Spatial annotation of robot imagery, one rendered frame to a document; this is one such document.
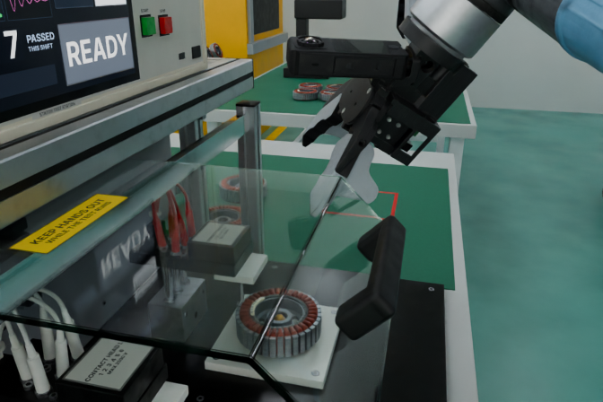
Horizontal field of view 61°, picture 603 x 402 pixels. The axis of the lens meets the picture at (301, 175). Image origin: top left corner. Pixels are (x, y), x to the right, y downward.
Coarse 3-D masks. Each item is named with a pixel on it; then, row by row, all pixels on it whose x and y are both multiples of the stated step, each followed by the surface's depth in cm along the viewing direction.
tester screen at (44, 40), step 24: (0, 0) 36; (24, 0) 38; (48, 0) 40; (0, 24) 36; (24, 24) 38; (48, 24) 40; (24, 48) 38; (48, 48) 41; (0, 72) 36; (120, 72) 50; (24, 96) 39; (48, 96) 41
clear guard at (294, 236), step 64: (128, 192) 41; (192, 192) 41; (256, 192) 41; (320, 192) 41; (0, 256) 32; (64, 256) 32; (128, 256) 32; (192, 256) 32; (256, 256) 32; (320, 256) 33; (64, 320) 26; (128, 320) 26; (192, 320) 26; (256, 320) 26; (320, 320) 29; (320, 384) 25
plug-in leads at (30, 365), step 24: (0, 336) 44; (24, 336) 41; (48, 336) 46; (72, 336) 46; (0, 360) 45; (24, 360) 44; (48, 360) 47; (72, 360) 47; (0, 384) 44; (48, 384) 43
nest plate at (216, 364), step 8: (208, 360) 64; (216, 360) 64; (224, 360) 64; (208, 368) 64; (216, 368) 64; (224, 368) 63; (232, 368) 63; (240, 368) 63; (248, 368) 63; (248, 376) 63; (256, 376) 62
